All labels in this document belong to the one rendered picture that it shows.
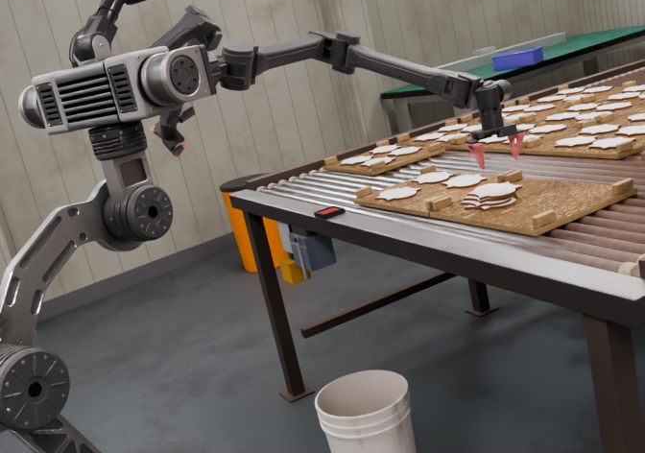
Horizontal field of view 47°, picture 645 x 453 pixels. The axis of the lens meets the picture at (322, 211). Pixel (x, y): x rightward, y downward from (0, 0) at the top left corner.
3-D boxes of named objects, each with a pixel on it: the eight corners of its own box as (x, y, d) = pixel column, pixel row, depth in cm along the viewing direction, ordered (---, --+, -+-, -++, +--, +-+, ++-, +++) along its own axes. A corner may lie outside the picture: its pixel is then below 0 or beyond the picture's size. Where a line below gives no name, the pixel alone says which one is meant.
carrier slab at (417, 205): (428, 217, 208) (427, 211, 208) (353, 203, 244) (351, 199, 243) (520, 182, 223) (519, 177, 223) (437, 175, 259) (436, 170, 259)
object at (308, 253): (311, 283, 253) (298, 232, 249) (294, 275, 265) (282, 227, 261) (339, 272, 257) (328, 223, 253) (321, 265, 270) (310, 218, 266)
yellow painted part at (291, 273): (293, 285, 273) (277, 224, 267) (283, 280, 281) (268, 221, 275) (312, 277, 276) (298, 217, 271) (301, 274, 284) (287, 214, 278)
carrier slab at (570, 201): (536, 236, 172) (535, 229, 171) (430, 217, 208) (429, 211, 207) (638, 193, 187) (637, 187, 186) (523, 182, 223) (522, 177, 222)
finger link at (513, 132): (493, 163, 198) (487, 129, 196) (517, 156, 199) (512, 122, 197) (505, 166, 192) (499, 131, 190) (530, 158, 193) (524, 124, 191)
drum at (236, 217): (231, 269, 536) (209, 186, 522) (276, 251, 555) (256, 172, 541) (256, 277, 503) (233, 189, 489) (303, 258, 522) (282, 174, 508)
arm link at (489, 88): (470, 87, 190) (490, 84, 186) (481, 83, 195) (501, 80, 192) (475, 114, 191) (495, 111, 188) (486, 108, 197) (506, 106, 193)
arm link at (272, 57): (313, 57, 221) (318, 23, 217) (351, 69, 215) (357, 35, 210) (212, 83, 187) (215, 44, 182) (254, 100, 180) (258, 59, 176)
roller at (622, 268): (641, 296, 140) (638, 271, 139) (255, 199, 312) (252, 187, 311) (659, 287, 142) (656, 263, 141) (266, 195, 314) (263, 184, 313)
